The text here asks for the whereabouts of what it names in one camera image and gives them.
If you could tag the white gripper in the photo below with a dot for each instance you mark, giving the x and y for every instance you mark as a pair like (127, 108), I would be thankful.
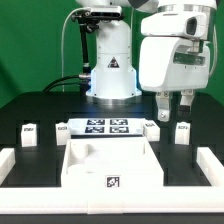
(167, 64)

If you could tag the white square tabletop part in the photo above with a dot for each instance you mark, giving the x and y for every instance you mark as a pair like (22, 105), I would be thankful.
(127, 163)

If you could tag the white U-shaped obstacle fence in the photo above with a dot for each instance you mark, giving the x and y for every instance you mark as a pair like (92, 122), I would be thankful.
(71, 200)

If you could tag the black camera stand pole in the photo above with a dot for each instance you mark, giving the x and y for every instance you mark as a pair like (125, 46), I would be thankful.
(86, 28)

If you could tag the white marker base plate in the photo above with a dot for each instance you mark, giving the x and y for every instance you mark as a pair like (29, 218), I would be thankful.
(105, 126)

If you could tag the black camera on stand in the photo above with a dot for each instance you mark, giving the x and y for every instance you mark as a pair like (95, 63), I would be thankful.
(98, 14)

